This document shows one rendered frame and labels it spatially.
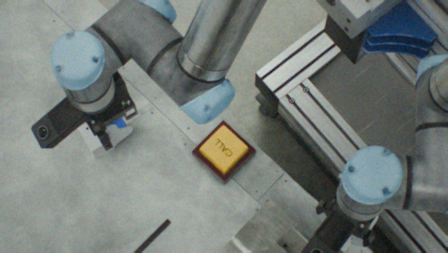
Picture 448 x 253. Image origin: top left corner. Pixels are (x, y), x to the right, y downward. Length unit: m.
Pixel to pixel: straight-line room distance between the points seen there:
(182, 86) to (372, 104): 1.09
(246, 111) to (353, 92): 0.33
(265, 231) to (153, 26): 0.41
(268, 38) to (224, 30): 1.40
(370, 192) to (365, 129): 1.07
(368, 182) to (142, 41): 0.37
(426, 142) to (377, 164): 0.09
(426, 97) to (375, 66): 1.06
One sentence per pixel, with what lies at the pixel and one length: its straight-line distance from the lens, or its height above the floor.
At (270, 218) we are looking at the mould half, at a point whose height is 0.89.
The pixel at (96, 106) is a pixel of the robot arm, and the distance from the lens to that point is 1.45.
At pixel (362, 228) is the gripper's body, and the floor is 0.98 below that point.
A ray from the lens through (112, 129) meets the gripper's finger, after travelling 1.59.
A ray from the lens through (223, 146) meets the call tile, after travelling 1.66.
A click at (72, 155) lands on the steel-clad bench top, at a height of 0.80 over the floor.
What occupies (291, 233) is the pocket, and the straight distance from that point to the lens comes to 1.60.
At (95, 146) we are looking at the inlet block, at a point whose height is 0.85.
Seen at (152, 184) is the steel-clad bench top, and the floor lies 0.80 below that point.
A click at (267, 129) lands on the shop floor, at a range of 2.54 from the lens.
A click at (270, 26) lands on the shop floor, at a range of 2.64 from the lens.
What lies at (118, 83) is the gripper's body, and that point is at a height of 1.04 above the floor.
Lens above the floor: 2.43
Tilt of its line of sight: 73 degrees down
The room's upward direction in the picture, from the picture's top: 3 degrees counter-clockwise
